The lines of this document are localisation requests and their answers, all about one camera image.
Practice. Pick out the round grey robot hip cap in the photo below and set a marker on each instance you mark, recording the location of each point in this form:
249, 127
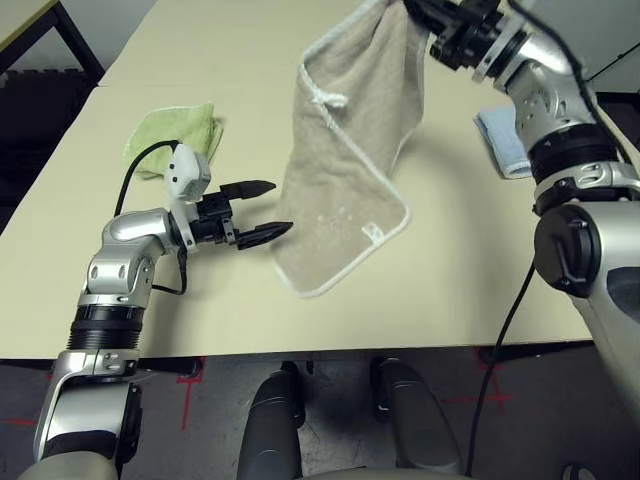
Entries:
577, 474

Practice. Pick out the grey robot right leg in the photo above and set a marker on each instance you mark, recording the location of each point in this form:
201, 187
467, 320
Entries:
420, 420

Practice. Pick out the black foam floor mat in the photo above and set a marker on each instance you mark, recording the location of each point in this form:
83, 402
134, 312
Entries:
30, 125

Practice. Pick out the grey robot leg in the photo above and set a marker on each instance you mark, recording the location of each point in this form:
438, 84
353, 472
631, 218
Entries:
420, 420
270, 425

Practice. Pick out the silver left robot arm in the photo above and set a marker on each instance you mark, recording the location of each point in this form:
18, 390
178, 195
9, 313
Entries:
130, 230

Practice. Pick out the red floor tape strip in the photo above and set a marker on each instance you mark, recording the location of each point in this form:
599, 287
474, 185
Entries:
20, 421

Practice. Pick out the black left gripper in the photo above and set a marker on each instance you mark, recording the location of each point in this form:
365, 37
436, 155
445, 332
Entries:
215, 220

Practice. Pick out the folded blue towel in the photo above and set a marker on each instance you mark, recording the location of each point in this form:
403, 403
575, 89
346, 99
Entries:
500, 140

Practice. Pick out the folded green towel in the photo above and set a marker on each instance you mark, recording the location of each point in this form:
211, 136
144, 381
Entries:
165, 130

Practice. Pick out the beige towel white trim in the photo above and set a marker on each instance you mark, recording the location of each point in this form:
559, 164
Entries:
350, 175

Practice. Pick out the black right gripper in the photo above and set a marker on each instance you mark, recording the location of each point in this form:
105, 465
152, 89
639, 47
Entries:
470, 35

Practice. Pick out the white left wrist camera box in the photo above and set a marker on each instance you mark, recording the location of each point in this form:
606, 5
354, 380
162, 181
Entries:
187, 170

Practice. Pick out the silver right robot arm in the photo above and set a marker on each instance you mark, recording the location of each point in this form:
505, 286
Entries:
550, 100

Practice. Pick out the grey robot left leg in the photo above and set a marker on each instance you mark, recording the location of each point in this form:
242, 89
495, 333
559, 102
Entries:
270, 425

